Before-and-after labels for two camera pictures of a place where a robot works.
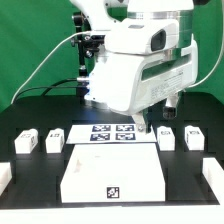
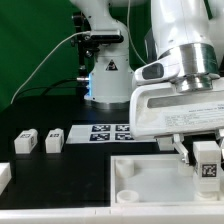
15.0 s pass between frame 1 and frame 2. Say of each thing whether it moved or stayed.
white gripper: moved
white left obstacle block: stayed
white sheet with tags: stayed
